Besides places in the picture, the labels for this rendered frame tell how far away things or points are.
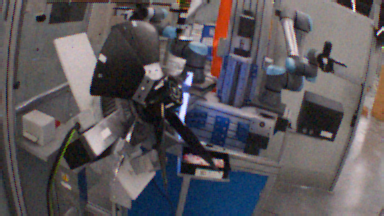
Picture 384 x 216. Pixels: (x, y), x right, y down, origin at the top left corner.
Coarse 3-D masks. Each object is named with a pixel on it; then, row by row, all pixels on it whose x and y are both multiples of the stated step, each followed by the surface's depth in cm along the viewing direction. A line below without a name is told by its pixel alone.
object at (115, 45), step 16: (112, 32) 97; (112, 48) 97; (128, 48) 103; (96, 64) 93; (112, 64) 99; (128, 64) 104; (96, 80) 94; (112, 80) 101; (128, 80) 106; (112, 96) 103; (128, 96) 110
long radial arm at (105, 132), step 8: (120, 112) 115; (104, 120) 104; (112, 120) 108; (120, 120) 113; (96, 128) 97; (104, 128) 102; (112, 128) 106; (120, 128) 111; (128, 128) 117; (88, 136) 92; (96, 136) 96; (104, 136) 100; (112, 136) 104; (120, 136) 110; (96, 144) 94; (104, 144) 98; (96, 152) 92
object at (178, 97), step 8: (160, 80) 117; (168, 80) 121; (176, 80) 125; (152, 88) 117; (160, 88) 116; (168, 88) 116; (176, 88) 123; (152, 96) 117; (160, 96) 116; (168, 96) 115; (176, 96) 119; (136, 104) 118; (144, 104) 119; (152, 104) 117; (168, 104) 117; (176, 104) 117; (144, 112) 118; (152, 112) 121; (168, 112) 121; (144, 120) 119; (152, 120) 121
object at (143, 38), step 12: (120, 24) 127; (132, 24) 130; (144, 24) 133; (132, 36) 127; (144, 36) 129; (156, 36) 132; (132, 48) 125; (144, 48) 126; (156, 48) 128; (144, 60) 124; (156, 60) 126
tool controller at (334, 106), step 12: (312, 96) 151; (300, 108) 160; (312, 108) 148; (324, 108) 145; (336, 108) 145; (300, 120) 153; (312, 120) 151; (324, 120) 148; (336, 120) 146; (300, 132) 156; (312, 132) 152; (324, 132) 151; (336, 132) 149
